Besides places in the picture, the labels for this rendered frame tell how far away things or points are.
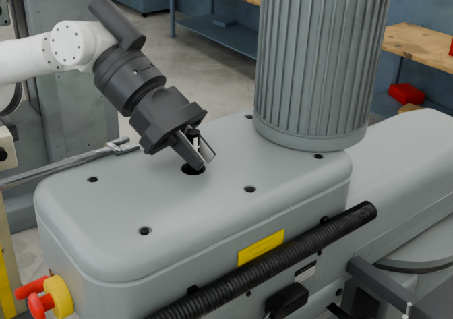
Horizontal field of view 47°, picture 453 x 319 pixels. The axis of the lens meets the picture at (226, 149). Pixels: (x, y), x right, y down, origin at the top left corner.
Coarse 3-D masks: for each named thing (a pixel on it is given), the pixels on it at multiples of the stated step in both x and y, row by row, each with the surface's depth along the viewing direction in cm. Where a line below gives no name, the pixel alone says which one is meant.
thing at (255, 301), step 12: (324, 252) 92; (300, 264) 88; (312, 264) 91; (276, 276) 85; (288, 276) 87; (300, 276) 90; (312, 276) 93; (264, 288) 84; (276, 288) 87; (240, 300) 81; (252, 300) 83; (264, 300) 86; (216, 312) 79; (228, 312) 81; (240, 312) 83; (252, 312) 85; (264, 312) 87
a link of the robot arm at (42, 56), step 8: (48, 32) 84; (32, 40) 84; (40, 40) 83; (48, 40) 84; (32, 48) 84; (40, 48) 83; (48, 48) 84; (32, 56) 84; (40, 56) 83; (48, 56) 84; (40, 64) 84; (48, 64) 84; (56, 64) 85; (48, 72) 86; (56, 72) 87
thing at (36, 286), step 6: (48, 276) 84; (30, 282) 83; (36, 282) 83; (42, 282) 83; (18, 288) 82; (24, 288) 82; (30, 288) 82; (36, 288) 82; (42, 288) 83; (18, 294) 81; (24, 294) 81
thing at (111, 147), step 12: (108, 144) 84; (120, 144) 85; (132, 144) 84; (72, 156) 80; (84, 156) 80; (96, 156) 81; (36, 168) 77; (48, 168) 77; (60, 168) 78; (0, 180) 74; (12, 180) 74; (24, 180) 75
